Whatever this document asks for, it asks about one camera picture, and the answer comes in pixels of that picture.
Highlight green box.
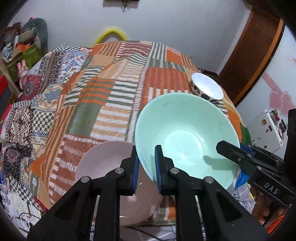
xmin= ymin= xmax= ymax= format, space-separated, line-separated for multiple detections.
xmin=6 ymin=44 xmax=44 ymax=70

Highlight person's right hand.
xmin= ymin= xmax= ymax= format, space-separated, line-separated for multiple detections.
xmin=251 ymin=192 xmax=287 ymax=225

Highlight white case with stickers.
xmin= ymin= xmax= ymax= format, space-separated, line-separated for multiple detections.
xmin=247 ymin=109 xmax=287 ymax=153

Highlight patchwork patterned tablecloth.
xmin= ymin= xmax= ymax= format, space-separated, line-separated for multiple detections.
xmin=30 ymin=40 xmax=252 ymax=223

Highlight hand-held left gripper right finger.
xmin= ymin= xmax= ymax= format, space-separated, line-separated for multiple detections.
xmin=154 ymin=145 xmax=272 ymax=241

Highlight blue white printed bag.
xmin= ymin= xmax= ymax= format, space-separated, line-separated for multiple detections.
xmin=228 ymin=171 xmax=257 ymax=209

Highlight dark wall hanging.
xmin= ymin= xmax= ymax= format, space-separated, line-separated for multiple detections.
xmin=103 ymin=0 xmax=140 ymax=11

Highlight multicolour patterned blanket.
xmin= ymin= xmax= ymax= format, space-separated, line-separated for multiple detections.
xmin=0 ymin=42 xmax=95 ymax=209

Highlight white patterned bowl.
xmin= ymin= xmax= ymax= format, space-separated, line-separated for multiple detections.
xmin=188 ymin=72 xmax=224 ymax=102

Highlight pink bunny plush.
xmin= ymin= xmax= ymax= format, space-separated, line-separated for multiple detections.
xmin=17 ymin=60 xmax=29 ymax=88

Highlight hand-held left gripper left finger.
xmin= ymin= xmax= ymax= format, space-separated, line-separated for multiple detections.
xmin=26 ymin=146 xmax=140 ymax=241

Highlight yellow chair back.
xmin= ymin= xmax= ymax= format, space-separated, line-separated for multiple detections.
xmin=94 ymin=27 xmax=127 ymax=47

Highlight grey plush toy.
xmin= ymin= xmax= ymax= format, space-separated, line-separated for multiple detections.
xmin=20 ymin=18 xmax=48 ymax=50

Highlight brown wooden door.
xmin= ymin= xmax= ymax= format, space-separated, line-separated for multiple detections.
xmin=218 ymin=7 xmax=285 ymax=105

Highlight green bowl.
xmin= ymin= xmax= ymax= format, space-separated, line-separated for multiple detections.
xmin=134 ymin=93 xmax=241 ymax=190

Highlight pink bowl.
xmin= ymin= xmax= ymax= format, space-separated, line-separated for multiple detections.
xmin=75 ymin=141 xmax=162 ymax=227

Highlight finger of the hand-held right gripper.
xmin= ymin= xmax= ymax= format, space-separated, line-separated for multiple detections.
xmin=240 ymin=143 xmax=284 ymax=163
xmin=216 ymin=140 xmax=260 ymax=178

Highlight white cabinet with heart stickers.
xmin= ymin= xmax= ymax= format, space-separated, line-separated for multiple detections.
xmin=236 ymin=25 xmax=296 ymax=163

